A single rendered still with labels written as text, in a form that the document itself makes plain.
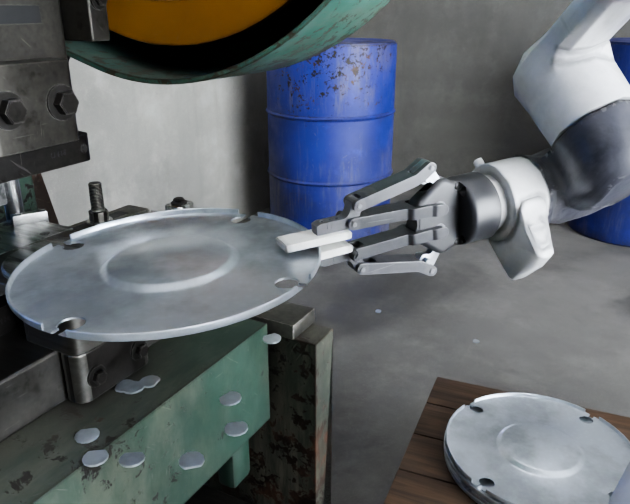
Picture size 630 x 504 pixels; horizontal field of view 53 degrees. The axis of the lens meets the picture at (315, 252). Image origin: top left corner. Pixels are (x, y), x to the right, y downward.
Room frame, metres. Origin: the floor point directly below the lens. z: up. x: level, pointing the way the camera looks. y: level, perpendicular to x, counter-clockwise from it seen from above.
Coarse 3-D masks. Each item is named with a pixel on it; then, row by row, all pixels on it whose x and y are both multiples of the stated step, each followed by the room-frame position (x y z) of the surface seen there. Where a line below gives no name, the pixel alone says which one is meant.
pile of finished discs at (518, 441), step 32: (480, 416) 0.88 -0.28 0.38; (512, 416) 0.88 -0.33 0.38; (544, 416) 0.88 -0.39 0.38; (576, 416) 0.88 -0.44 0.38; (448, 448) 0.80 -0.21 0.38; (480, 448) 0.80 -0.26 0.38; (512, 448) 0.79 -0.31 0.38; (544, 448) 0.79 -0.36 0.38; (576, 448) 0.79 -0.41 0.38; (608, 448) 0.80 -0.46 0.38; (480, 480) 0.74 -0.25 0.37; (512, 480) 0.73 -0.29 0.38; (544, 480) 0.73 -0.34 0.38; (576, 480) 0.73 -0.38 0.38; (608, 480) 0.73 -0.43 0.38
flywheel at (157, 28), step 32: (128, 0) 0.98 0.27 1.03; (160, 0) 0.95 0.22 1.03; (192, 0) 0.93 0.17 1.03; (224, 0) 0.90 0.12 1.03; (256, 0) 0.88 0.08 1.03; (288, 0) 0.85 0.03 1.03; (320, 0) 0.92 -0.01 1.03; (128, 32) 0.99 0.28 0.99; (160, 32) 0.96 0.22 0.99; (192, 32) 0.93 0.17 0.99; (224, 32) 0.90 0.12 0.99; (256, 32) 0.93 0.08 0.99
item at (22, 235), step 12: (0, 228) 0.70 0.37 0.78; (12, 228) 0.70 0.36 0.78; (24, 228) 0.70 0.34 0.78; (36, 228) 0.70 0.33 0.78; (48, 228) 0.70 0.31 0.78; (60, 228) 0.70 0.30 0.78; (72, 228) 0.70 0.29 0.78; (0, 240) 0.66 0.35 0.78; (12, 240) 0.66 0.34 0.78; (24, 240) 0.66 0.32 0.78; (36, 240) 0.66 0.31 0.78; (0, 252) 0.62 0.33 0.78
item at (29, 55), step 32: (0, 0) 0.62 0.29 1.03; (32, 0) 0.65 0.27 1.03; (0, 32) 0.62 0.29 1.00; (32, 32) 0.65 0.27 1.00; (0, 64) 0.58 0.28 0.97; (32, 64) 0.61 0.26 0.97; (64, 64) 0.64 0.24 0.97; (0, 96) 0.57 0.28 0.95; (32, 96) 0.60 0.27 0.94; (64, 96) 0.62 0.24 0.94; (0, 128) 0.57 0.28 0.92; (32, 128) 0.60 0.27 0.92; (64, 128) 0.63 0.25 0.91
